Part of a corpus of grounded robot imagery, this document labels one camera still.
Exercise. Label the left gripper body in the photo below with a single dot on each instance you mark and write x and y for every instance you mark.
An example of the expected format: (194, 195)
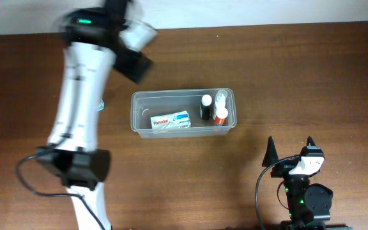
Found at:
(128, 63)

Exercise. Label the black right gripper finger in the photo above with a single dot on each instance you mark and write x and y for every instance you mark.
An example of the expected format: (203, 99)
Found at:
(310, 142)
(271, 155)

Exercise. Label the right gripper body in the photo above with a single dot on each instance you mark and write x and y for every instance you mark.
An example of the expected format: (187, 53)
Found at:
(294, 184)

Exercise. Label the gold lid balm jar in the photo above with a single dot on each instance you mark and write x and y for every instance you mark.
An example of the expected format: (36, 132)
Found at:
(100, 106)

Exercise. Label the orange tube white cap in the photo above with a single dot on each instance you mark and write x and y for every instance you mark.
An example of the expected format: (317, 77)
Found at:
(220, 116)

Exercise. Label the white Panadol box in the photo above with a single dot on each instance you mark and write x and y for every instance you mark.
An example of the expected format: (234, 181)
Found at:
(172, 121)

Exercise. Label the white lotion bottle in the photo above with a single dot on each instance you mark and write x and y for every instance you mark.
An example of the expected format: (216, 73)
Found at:
(220, 99)

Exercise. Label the black bottle white cap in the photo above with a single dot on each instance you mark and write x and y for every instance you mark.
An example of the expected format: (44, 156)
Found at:
(205, 105)

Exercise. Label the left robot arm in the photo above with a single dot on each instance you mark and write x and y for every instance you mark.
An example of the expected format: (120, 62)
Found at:
(98, 40)

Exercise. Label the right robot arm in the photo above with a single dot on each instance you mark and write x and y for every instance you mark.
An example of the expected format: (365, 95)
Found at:
(308, 204)

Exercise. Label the clear plastic container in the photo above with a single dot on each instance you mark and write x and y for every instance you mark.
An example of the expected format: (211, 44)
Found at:
(146, 104)

